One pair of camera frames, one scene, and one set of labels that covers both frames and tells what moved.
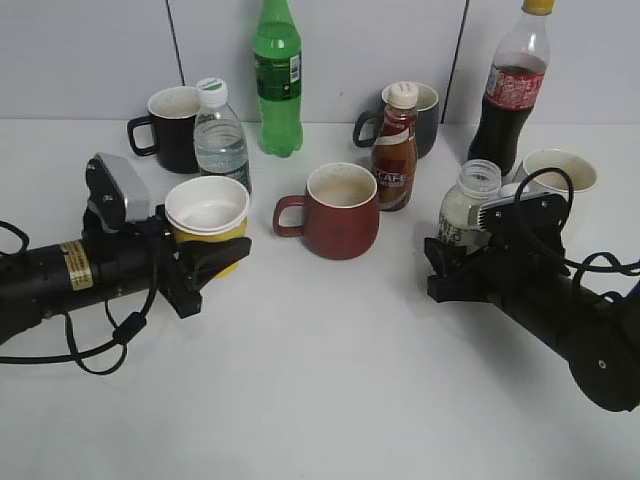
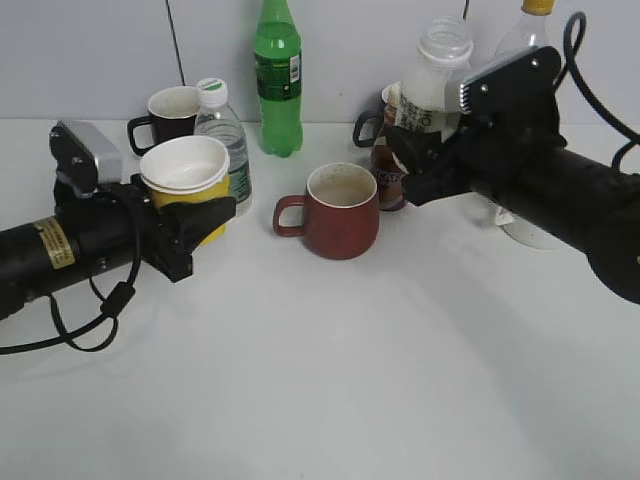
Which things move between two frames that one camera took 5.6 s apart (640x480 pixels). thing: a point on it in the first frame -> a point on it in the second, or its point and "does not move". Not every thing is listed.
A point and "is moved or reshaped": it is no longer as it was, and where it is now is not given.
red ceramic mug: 341,212 does not move
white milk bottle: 478,182 -> 431,96
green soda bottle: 279,65 does not move
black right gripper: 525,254 -> 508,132
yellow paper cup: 208,208 is moved or reshaped
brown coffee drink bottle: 395,155 does not move
